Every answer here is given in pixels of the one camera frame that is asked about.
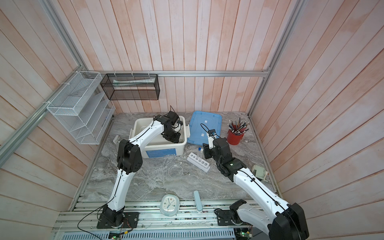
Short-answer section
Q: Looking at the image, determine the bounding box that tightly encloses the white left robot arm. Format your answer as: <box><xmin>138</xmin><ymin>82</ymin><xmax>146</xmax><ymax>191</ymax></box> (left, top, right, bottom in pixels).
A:
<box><xmin>99</xmin><ymin>111</ymin><xmax>182</xmax><ymax>228</ymax></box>

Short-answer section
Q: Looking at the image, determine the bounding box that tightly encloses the round white clock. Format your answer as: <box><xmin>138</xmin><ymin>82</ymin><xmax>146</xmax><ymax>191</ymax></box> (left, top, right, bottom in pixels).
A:
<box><xmin>160</xmin><ymin>194</ymin><xmax>180</xmax><ymax>217</ymax></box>

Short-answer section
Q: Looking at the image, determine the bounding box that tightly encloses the blue plastic bin lid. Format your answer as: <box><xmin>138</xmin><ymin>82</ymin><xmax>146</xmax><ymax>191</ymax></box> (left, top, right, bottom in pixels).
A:
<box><xmin>187</xmin><ymin>111</ymin><xmax>223</xmax><ymax>146</ymax></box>

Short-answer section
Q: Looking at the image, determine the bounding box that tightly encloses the black wire mesh basket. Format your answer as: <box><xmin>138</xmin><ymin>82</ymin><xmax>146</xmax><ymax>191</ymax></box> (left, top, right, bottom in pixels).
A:
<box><xmin>101</xmin><ymin>73</ymin><xmax>160</xmax><ymax>101</ymax></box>

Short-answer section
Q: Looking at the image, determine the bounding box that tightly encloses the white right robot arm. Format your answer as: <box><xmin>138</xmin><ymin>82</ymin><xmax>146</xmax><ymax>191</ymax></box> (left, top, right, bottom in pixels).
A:
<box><xmin>203</xmin><ymin>137</ymin><xmax>310</xmax><ymax>240</ymax></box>

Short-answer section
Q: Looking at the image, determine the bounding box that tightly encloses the white plastic storage bin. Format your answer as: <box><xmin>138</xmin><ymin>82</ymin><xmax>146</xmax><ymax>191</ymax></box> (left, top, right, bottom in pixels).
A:
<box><xmin>129</xmin><ymin>116</ymin><xmax>190</xmax><ymax>159</ymax></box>

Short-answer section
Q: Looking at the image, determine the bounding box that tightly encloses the red pencil cup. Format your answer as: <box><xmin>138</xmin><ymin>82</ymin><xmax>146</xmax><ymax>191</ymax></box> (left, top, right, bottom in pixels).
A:
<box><xmin>227</xmin><ymin>130</ymin><xmax>244</xmax><ymax>146</ymax></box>

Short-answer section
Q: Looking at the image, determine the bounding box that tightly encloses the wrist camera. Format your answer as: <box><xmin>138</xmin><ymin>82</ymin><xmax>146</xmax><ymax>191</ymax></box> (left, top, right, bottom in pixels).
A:
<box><xmin>174</xmin><ymin>120</ymin><xmax>183</xmax><ymax>132</ymax></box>
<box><xmin>208</xmin><ymin>129</ymin><xmax>217</xmax><ymax>149</ymax></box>

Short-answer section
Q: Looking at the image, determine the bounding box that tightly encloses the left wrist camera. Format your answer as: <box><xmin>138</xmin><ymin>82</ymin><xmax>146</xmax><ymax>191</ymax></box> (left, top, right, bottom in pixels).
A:
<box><xmin>174</xmin><ymin>120</ymin><xmax>183</xmax><ymax>132</ymax></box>

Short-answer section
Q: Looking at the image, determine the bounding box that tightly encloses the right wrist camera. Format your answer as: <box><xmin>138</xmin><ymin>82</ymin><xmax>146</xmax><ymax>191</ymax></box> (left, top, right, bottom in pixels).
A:
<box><xmin>208</xmin><ymin>129</ymin><xmax>217</xmax><ymax>149</ymax></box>

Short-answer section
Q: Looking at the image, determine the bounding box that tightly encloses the clear petri dish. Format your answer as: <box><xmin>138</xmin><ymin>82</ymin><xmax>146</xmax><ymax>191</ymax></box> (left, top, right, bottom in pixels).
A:
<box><xmin>168</xmin><ymin>165</ymin><xmax>184</xmax><ymax>179</ymax></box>

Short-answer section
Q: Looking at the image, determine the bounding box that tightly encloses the white wire mesh shelf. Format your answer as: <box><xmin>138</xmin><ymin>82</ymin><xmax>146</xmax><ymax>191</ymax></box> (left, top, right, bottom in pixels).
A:
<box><xmin>47</xmin><ymin>72</ymin><xmax>116</xmax><ymax>145</ymax></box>

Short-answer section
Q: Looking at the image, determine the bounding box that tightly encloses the bundle of pencils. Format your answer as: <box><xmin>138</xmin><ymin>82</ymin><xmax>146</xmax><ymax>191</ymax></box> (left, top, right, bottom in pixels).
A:
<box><xmin>229</xmin><ymin>118</ymin><xmax>250</xmax><ymax>136</ymax></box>

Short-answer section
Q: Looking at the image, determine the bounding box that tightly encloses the light blue stapler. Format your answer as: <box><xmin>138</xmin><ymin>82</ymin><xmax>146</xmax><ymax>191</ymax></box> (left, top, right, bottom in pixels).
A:
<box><xmin>193</xmin><ymin>191</ymin><xmax>203</xmax><ymax>213</ymax></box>

